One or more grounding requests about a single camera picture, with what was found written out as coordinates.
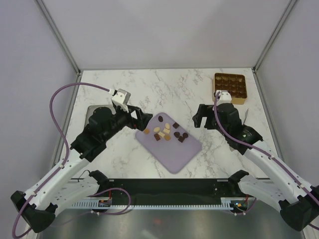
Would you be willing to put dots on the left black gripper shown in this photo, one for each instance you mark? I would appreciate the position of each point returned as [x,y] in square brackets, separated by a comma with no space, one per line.
[142,119]

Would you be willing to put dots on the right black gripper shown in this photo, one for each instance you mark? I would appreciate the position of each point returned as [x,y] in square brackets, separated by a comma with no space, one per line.
[204,110]

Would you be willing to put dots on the dark square chocolate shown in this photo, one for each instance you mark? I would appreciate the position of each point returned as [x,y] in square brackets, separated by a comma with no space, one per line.
[175,125]

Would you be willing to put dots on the dark heart chocolate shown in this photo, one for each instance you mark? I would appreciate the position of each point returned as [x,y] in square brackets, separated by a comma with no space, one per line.
[176,135]

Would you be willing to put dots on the dark cube chocolate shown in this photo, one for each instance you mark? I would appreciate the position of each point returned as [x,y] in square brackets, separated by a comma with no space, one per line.
[181,139]

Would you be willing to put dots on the metal tongs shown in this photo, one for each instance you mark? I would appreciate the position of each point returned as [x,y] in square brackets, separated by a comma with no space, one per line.
[245,116]

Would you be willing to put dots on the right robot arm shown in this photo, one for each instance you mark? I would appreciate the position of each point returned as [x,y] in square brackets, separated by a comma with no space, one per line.
[293,197]

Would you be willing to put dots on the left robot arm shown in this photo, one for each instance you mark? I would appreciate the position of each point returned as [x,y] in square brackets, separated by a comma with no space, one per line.
[42,203]

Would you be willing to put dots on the brown rectangular chocolate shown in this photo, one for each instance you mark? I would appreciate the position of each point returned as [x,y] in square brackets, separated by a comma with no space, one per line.
[157,137]

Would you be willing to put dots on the gold chocolate box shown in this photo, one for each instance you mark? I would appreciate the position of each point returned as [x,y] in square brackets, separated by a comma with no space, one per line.
[234,84]

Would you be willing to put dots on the lavender tray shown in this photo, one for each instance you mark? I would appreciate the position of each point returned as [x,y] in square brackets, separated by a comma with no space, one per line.
[172,154]

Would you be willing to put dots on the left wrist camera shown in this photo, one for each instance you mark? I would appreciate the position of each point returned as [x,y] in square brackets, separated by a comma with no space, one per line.
[120,98]

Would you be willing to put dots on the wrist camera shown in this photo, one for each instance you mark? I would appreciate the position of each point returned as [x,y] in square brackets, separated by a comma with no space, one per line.
[120,98]
[222,97]

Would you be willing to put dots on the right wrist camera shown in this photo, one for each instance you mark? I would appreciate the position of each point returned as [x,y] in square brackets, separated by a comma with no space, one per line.
[222,97]

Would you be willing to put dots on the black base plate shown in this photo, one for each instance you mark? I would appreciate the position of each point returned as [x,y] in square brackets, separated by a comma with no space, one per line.
[174,191]

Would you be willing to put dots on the white cable duct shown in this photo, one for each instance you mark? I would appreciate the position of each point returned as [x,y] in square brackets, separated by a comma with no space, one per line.
[221,204]

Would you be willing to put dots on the right aluminium frame post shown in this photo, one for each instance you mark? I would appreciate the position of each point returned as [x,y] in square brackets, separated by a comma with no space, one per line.
[279,26]

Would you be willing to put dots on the aluminium frame post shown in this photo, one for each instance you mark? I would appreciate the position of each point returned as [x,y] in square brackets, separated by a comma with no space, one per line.
[279,26]
[57,34]

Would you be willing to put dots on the left aluminium frame post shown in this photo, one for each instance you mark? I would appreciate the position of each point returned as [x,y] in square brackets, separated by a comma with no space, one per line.
[57,34]

